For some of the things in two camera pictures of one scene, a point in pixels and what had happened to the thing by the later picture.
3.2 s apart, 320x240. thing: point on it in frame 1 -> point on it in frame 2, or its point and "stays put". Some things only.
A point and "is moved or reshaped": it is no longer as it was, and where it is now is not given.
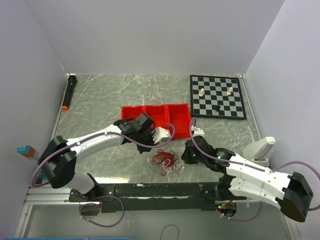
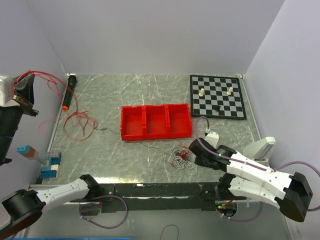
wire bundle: (167, 163) is moved or reshaped
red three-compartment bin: (177, 115) stays put
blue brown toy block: (27, 150) stays put
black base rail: (164, 197) stays put
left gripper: (143, 149) -> (24, 96)
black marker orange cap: (72, 81) stays put
